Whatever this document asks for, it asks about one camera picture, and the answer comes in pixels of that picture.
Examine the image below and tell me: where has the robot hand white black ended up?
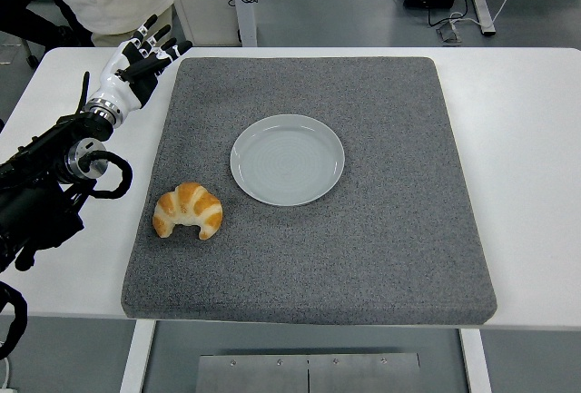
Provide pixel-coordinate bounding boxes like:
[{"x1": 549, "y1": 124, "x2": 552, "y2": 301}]
[{"x1": 88, "y1": 14, "x2": 194, "y2": 112}]

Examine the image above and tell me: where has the golden croissant bread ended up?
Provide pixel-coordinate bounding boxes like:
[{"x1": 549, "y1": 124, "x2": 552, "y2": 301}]
[{"x1": 152, "y1": 182, "x2": 224, "y2": 241}]

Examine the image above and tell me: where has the pale grey round plate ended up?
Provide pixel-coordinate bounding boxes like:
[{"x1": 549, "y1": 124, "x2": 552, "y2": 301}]
[{"x1": 230, "y1": 113, "x2": 346, "y2": 208}]

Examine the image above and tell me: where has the grey metal plate with screws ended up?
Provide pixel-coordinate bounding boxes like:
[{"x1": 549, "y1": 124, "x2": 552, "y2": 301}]
[{"x1": 196, "y1": 352, "x2": 422, "y2": 393}]

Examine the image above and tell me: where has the office chair with casters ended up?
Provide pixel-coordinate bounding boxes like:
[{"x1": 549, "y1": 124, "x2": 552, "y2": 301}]
[{"x1": 13, "y1": 34, "x2": 41, "y2": 70}]

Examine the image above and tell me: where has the seated person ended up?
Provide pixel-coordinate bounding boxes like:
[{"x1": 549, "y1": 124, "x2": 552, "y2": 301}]
[{"x1": 0, "y1": 0, "x2": 94, "y2": 49}]

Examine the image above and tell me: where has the white cabinet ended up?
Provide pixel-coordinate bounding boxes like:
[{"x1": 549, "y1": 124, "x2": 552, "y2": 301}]
[{"x1": 172, "y1": 0, "x2": 241, "y2": 47}]

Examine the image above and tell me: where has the white table leg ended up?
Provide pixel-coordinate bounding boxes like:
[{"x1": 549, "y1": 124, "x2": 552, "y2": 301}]
[
  {"x1": 118, "y1": 319, "x2": 156, "y2": 393},
  {"x1": 458, "y1": 328, "x2": 494, "y2": 393}
]

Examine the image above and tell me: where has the grey speckled mat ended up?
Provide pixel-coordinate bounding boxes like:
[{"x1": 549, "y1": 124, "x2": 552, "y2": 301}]
[{"x1": 121, "y1": 56, "x2": 498, "y2": 327}]

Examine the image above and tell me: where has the clear grey floor adapter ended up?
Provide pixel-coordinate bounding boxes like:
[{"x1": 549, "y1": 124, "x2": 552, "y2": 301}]
[{"x1": 436, "y1": 20, "x2": 463, "y2": 44}]

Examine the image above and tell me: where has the white table post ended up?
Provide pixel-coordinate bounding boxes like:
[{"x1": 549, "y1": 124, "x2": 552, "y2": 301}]
[{"x1": 228, "y1": 0, "x2": 259, "y2": 48}]

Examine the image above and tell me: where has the thin white floor cable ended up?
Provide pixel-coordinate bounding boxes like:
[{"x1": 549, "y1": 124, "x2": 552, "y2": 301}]
[{"x1": 0, "y1": 340, "x2": 14, "y2": 390}]

